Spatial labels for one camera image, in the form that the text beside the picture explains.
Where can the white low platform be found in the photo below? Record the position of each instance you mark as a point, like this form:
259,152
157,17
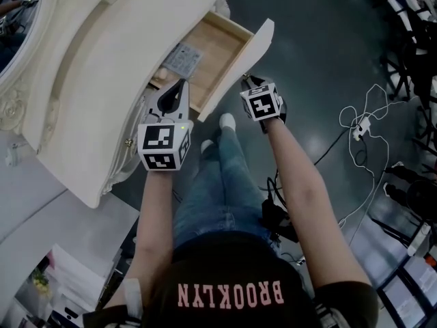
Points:
51,214

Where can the cluster of black chairs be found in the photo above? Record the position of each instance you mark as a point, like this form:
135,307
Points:
409,46

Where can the cream ornate dressing table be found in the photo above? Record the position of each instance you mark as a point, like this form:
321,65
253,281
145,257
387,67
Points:
119,63

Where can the person's blue jeans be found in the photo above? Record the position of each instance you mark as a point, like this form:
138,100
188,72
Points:
222,190

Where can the black hip pouch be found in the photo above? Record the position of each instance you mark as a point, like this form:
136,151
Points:
276,217

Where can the white power strip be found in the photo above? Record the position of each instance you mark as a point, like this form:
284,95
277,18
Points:
362,127

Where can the yellow flowers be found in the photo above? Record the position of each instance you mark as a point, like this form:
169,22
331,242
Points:
41,284

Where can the large wooden drawer white front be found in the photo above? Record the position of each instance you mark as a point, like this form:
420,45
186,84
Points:
246,60

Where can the person's left forearm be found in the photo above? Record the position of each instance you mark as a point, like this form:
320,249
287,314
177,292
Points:
155,217

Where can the printed paper leaflet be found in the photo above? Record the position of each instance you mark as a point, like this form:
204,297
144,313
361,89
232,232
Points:
184,59

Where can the white paper box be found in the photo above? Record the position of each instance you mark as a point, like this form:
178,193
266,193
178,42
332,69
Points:
75,279

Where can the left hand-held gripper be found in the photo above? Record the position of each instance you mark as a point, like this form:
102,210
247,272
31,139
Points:
157,138

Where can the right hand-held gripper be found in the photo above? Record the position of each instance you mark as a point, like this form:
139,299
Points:
263,104

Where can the small beige object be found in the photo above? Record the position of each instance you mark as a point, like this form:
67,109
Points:
161,74

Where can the white ornate oval mirror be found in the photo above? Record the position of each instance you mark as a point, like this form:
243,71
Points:
13,104

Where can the person's right forearm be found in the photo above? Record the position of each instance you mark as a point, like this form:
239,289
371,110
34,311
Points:
304,197

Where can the person's black t-shirt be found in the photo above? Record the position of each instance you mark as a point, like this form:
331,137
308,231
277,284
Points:
235,279

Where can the person's white shoe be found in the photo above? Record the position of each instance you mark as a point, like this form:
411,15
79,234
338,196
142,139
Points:
207,145
228,121

